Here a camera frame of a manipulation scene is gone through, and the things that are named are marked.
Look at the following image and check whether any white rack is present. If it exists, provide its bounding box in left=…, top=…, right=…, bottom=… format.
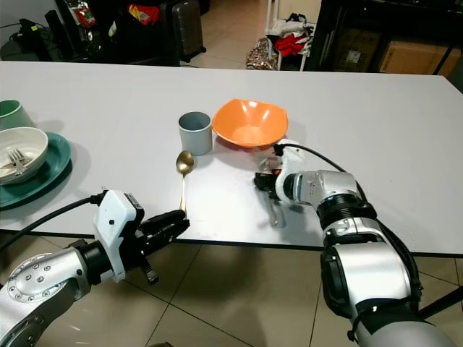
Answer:
left=264, top=0, right=316, bottom=71

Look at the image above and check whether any red cloth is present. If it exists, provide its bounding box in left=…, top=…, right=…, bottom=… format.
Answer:
left=275, top=33, right=308, bottom=57

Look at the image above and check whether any orange bowl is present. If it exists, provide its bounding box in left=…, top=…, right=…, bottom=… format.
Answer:
left=211, top=98, right=289, bottom=150

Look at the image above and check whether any silver fork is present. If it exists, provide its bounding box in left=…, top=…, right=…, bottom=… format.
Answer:
left=1, top=148, right=34, bottom=177

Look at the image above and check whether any foil snack bag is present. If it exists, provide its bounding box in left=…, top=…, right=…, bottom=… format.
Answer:
left=69, top=0, right=98, bottom=29

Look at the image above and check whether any silver metal utensil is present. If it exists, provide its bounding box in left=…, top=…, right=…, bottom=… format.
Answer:
left=266, top=195, right=284, bottom=229

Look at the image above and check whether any brown cardboard box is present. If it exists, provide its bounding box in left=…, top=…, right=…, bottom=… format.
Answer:
left=380, top=41, right=454, bottom=75

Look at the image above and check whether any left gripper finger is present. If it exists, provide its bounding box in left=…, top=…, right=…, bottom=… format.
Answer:
left=148, top=210, right=190, bottom=234
left=148, top=228, right=186, bottom=252

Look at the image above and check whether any light green mug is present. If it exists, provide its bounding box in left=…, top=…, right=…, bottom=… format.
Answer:
left=0, top=99, right=37, bottom=132

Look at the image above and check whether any gold spoon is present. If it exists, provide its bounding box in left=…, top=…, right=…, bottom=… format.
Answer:
left=176, top=150, right=196, bottom=216

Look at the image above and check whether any dark suitcase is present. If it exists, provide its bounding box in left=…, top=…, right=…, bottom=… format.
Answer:
left=168, top=0, right=207, bottom=61

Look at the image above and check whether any black table leg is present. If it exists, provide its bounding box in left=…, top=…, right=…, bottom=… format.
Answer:
left=416, top=286, right=463, bottom=320

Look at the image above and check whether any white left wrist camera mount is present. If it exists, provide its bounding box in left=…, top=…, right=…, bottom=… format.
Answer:
left=94, top=189, right=145, bottom=281

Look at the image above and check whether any patterned bag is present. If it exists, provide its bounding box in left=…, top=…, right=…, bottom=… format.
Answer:
left=246, top=38, right=277, bottom=70

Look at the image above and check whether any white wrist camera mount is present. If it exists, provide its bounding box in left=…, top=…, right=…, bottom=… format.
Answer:
left=94, top=189, right=145, bottom=281
left=275, top=141, right=309, bottom=202

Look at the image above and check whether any red and yellow packet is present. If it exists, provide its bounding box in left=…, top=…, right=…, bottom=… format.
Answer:
left=128, top=4, right=161, bottom=25

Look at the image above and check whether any grey cup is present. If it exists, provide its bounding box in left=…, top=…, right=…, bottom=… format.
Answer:
left=178, top=111, right=213, bottom=156

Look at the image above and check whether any teal plate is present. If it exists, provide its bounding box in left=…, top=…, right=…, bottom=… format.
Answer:
left=0, top=132, right=73, bottom=212

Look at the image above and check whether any white bowl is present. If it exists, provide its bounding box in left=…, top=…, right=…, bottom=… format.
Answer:
left=0, top=127, right=50, bottom=185

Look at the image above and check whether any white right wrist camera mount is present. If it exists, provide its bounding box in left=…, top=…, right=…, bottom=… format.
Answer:
left=275, top=141, right=309, bottom=202

